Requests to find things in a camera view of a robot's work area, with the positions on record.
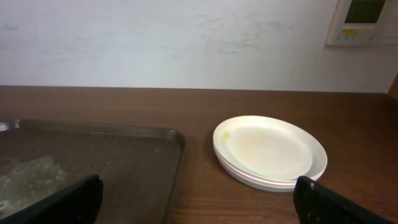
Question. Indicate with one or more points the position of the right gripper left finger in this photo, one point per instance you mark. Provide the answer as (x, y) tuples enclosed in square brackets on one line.
[(78, 203)]

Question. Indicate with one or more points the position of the pale grey plate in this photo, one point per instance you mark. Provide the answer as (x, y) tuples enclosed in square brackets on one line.
[(273, 171)]

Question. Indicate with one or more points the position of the white wall control panel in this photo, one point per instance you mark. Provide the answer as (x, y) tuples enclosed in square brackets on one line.
[(363, 23)]

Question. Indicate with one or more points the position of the white plate yellow stain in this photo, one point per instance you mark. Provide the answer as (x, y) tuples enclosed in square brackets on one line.
[(265, 147)]

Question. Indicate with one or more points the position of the large brown serving tray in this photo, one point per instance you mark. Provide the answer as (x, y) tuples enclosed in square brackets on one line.
[(139, 166)]

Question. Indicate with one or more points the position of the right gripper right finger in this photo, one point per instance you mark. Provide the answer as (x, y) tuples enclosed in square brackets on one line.
[(316, 204)]

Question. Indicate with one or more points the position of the pinkish white plate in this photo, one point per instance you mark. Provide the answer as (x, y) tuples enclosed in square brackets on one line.
[(316, 170)]

